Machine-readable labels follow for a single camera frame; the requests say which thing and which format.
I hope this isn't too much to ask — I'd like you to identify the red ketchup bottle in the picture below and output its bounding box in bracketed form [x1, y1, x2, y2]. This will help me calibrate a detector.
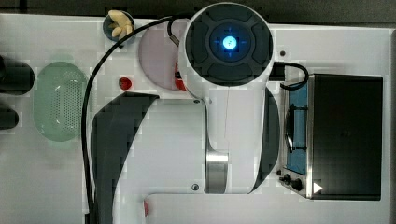
[174, 63, 186, 91]

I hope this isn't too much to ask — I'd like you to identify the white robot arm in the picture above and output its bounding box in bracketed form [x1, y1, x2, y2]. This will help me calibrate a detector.
[90, 2, 275, 224]

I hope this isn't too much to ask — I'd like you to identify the lilac plate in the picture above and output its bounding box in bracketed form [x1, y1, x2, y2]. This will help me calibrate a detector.
[138, 21, 180, 91]

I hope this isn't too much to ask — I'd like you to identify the red strawberry toy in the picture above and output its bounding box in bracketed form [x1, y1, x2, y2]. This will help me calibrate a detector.
[119, 77, 133, 91]

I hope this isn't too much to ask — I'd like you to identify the peeled banana toy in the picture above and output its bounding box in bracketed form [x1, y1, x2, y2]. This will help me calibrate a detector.
[108, 10, 134, 39]

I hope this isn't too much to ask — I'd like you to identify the blue bowl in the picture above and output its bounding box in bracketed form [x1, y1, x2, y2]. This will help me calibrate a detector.
[103, 9, 134, 41]

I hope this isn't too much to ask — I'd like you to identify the toaster oven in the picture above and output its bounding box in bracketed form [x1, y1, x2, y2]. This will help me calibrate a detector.
[277, 74, 383, 201]

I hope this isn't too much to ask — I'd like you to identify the green oval colander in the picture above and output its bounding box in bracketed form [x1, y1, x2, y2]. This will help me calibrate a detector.
[33, 62, 88, 142]

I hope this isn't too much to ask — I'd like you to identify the large black pan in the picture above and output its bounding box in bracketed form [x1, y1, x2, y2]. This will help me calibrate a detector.
[0, 56, 35, 95]

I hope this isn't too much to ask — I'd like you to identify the small black pot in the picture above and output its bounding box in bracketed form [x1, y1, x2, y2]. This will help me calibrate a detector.
[0, 107, 19, 130]

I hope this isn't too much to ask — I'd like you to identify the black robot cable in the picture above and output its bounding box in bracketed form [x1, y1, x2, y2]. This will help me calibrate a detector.
[80, 15, 176, 218]

